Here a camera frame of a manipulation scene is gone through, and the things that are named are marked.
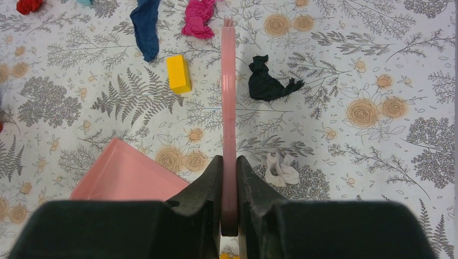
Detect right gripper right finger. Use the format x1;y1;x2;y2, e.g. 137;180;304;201
237;156;435;258

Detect pink brush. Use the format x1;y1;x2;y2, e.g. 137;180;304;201
220;17;238;236

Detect pink dustpan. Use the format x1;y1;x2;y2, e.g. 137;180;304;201
70;138;189;201

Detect yellow grid block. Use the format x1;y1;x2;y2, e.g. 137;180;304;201
219;253;240;259

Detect small yellow block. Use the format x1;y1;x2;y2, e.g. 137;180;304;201
166;55;192;94

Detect red paper scrap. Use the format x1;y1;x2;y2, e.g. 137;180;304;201
16;0;44;15

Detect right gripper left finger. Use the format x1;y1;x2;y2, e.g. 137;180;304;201
9;155;223;258

